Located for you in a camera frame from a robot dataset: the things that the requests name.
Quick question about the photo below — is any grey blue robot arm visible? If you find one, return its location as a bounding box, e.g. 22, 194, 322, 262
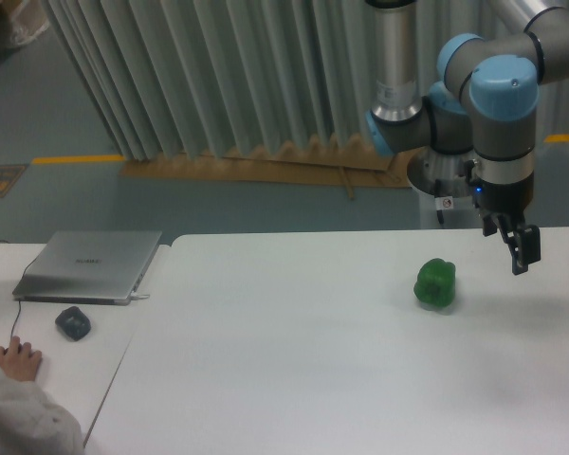
366, 1, 569, 274

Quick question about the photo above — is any silver closed laptop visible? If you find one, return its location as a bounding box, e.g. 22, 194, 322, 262
12, 230, 161, 305

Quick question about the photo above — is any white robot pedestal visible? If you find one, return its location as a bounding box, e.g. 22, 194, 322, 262
407, 147, 481, 229

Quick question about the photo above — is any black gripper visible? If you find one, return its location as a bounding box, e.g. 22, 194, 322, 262
464, 159, 541, 275

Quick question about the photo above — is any grey sleeved forearm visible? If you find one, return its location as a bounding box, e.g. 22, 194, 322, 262
0, 368, 84, 454

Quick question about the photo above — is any brown cardboard sheet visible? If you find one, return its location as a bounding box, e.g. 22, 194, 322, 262
119, 134, 419, 200

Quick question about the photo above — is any pale green pleated curtain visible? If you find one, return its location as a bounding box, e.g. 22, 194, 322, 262
43, 1, 569, 160

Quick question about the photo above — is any black mouse cable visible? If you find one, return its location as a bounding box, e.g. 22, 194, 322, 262
0, 240, 44, 343

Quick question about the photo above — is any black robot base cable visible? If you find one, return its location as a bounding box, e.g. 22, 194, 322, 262
433, 178, 446, 229

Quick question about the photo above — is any black computer mouse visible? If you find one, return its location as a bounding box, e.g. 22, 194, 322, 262
8, 336, 31, 355

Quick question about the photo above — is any green bell pepper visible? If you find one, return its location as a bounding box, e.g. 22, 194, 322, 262
413, 258, 456, 309

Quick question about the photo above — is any clear plastic bag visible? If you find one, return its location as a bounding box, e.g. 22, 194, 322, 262
0, 0, 49, 49

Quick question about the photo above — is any person's right hand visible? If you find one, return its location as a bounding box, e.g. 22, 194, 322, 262
0, 342, 43, 382

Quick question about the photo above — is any black earbuds case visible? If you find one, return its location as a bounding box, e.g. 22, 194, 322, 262
55, 306, 92, 341

